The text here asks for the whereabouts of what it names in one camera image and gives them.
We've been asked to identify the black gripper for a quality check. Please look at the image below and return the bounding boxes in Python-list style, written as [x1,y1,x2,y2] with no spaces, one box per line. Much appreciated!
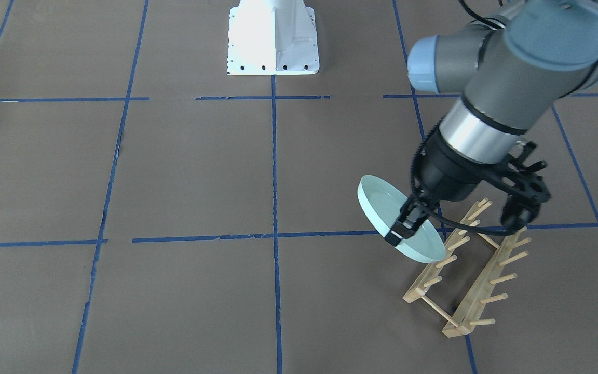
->
[384,130,494,246]

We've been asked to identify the light green plate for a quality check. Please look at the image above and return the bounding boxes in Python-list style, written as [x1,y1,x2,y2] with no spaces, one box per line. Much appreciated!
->
[357,175,446,263]

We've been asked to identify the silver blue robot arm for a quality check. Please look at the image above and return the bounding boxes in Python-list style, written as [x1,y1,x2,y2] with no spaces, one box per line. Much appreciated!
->
[385,1,598,246]

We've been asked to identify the wooden dish rack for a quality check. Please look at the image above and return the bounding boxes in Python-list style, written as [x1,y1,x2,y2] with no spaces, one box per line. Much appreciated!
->
[403,198,531,338]

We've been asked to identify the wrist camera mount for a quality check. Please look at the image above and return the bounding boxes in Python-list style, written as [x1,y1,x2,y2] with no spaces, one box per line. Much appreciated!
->
[483,141,551,235]

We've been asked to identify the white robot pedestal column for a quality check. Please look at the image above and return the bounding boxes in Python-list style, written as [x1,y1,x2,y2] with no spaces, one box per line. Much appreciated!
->
[226,1,320,76]

